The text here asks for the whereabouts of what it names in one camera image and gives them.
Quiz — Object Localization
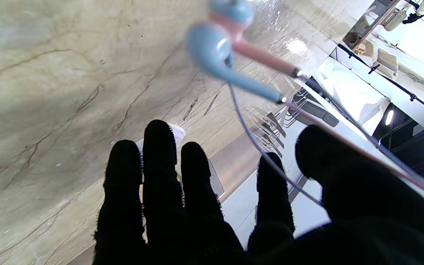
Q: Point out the dark grey office chair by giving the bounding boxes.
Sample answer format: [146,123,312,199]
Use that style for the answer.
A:
[287,88,339,127]

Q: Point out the brown wooden conference table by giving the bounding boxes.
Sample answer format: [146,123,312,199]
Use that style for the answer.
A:
[65,107,293,265]

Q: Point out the white thin cable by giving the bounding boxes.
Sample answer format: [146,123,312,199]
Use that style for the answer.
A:
[185,0,424,207]

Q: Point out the gold T rack marble base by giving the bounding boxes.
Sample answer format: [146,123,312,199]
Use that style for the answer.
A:
[135,123,187,183]

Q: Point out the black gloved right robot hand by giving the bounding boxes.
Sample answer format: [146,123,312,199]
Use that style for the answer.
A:
[92,120,424,265]

